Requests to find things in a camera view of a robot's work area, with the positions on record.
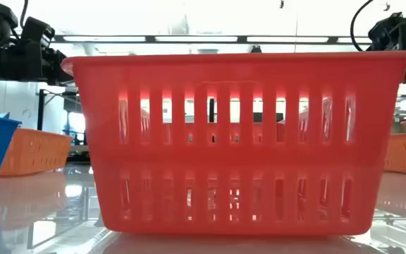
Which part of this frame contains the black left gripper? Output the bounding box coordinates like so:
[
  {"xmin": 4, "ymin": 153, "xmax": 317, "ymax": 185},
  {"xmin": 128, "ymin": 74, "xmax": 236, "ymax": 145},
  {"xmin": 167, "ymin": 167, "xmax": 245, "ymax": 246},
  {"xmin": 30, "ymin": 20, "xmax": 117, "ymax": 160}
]
[{"xmin": 0, "ymin": 16, "xmax": 73, "ymax": 87}]

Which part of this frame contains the red plastic slotted basket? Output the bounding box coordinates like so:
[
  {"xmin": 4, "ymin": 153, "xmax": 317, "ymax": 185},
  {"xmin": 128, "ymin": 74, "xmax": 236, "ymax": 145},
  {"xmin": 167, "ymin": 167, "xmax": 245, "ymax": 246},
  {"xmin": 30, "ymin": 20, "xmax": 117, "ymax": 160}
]
[{"xmin": 61, "ymin": 50, "xmax": 406, "ymax": 236}]

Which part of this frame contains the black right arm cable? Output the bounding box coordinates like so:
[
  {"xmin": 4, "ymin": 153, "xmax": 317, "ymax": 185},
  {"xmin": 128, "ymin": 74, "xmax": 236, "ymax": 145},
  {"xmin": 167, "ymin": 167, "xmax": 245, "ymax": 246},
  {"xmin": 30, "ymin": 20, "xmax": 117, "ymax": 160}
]
[{"xmin": 350, "ymin": 0, "xmax": 376, "ymax": 53}]

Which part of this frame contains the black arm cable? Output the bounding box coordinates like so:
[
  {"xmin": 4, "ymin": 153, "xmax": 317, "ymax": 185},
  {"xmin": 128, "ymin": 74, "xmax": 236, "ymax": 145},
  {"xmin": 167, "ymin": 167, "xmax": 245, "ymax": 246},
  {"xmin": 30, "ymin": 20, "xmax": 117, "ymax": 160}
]
[
  {"xmin": 19, "ymin": 0, "xmax": 30, "ymax": 30},
  {"xmin": 350, "ymin": 0, "xmax": 376, "ymax": 53}
]

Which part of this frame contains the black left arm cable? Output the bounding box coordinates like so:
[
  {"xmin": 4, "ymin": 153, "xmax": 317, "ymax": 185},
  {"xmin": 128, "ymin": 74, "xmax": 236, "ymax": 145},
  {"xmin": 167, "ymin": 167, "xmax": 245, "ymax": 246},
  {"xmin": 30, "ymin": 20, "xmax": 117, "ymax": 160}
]
[{"xmin": 19, "ymin": 0, "xmax": 30, "ymax": 30}]

